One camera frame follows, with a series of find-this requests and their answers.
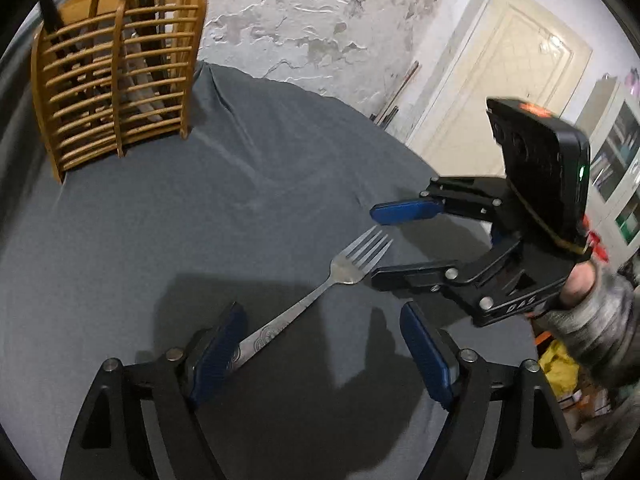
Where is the wooden slatted utensil holder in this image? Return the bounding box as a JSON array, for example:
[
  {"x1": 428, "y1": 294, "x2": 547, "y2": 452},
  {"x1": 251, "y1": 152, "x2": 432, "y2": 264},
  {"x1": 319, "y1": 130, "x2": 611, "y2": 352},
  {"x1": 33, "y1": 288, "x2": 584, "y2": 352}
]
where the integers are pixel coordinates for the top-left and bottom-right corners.
[{"x1": 30, "y1": 0, "x2": 209, "y2": 185}]

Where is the person's grey clothing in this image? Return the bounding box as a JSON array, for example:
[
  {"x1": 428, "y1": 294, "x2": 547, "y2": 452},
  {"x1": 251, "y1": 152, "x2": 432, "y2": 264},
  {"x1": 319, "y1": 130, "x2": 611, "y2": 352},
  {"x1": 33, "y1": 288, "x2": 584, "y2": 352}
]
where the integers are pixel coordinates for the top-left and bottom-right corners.
[{"x1": 570, "y1": 390, "x2": 640, "y2": 480}]

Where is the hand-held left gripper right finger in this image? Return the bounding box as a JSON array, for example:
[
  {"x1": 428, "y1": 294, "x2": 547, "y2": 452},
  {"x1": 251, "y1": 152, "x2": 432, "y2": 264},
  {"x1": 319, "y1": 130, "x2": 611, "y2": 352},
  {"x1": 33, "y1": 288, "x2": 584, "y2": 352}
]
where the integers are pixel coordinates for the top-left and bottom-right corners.
[{"x1": 399, "y1": 301, "x2": 583, "y2": 480}]

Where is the grey tablecloth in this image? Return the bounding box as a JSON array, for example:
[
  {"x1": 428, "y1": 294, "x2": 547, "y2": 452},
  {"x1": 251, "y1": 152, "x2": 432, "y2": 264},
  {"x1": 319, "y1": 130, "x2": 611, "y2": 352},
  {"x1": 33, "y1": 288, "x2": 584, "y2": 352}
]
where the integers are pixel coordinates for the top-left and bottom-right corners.
[{"x1": 0, "y1": 0, "x2": 540, "y2": 480}]

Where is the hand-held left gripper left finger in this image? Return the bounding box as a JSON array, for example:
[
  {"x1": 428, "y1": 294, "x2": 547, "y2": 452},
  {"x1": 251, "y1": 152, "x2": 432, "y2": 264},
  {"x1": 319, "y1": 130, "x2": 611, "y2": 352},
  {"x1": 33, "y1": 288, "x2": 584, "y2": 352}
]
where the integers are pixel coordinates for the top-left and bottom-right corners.
[{"x1": 60, "y1": 301, "x2": 248, "y2": 480}]

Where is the person's right hand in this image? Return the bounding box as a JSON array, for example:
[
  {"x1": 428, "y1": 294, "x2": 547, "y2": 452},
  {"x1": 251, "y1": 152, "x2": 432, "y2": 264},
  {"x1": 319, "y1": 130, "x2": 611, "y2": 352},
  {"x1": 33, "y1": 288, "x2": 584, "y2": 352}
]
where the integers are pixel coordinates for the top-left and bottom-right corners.
[{"x1": 559, "y1": 261, "x2": 599, "y2": 309}]

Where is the cream panel door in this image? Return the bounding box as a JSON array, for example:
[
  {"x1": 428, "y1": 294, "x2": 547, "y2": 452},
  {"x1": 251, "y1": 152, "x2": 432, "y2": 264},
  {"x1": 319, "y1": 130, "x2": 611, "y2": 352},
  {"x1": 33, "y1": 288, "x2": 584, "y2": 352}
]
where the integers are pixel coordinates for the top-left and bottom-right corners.
[{"x1": 407, "y1": 0, "x2": 596, "y2": 171}]

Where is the engraved metal fork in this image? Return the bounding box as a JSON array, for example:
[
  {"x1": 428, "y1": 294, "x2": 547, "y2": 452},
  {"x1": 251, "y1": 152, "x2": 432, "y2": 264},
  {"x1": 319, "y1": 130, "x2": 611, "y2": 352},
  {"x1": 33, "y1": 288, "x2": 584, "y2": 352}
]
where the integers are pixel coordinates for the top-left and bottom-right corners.
[{"x1": 235, "y1": 225, "x2": 395, "y2": 368}]

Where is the yellow plastic bag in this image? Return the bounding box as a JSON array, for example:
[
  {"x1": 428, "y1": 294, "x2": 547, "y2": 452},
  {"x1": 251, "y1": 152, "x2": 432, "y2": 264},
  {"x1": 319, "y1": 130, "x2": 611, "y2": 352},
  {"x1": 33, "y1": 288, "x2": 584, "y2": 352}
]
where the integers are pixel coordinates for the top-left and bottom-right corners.
[{"x1": 539, "y1": 342, "x2": 582, "y2": 387}]

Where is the white glass-door cabinet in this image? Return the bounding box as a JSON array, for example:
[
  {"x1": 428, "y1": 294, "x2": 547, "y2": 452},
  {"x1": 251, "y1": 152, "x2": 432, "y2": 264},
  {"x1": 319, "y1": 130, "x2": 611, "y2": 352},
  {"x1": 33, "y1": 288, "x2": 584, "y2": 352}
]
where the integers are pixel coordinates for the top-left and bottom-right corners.
[{"x1": 575, "y1": 80, "x2": 640, "y2": 262}]

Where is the person's right forearm grey sleeve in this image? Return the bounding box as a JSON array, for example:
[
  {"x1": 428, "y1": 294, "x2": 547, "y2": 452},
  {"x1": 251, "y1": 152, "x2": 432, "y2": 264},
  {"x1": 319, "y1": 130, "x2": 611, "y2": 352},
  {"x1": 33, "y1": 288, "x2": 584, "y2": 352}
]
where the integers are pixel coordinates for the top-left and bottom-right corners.
[{"x1": 542, "y1": 265, "x2": 640, "y2": 392}]

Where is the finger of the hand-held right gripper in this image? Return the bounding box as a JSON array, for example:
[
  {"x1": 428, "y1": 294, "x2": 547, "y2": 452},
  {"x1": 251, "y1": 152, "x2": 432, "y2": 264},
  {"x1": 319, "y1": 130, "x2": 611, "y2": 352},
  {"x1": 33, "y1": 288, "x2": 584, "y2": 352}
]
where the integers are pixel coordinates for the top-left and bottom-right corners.
[
  {"x1": 371, "y1": 236, "x2": 525, "y2": 312},
  {"x1": 370, "y1": 175, "x2": 509, "y2": 227}
]

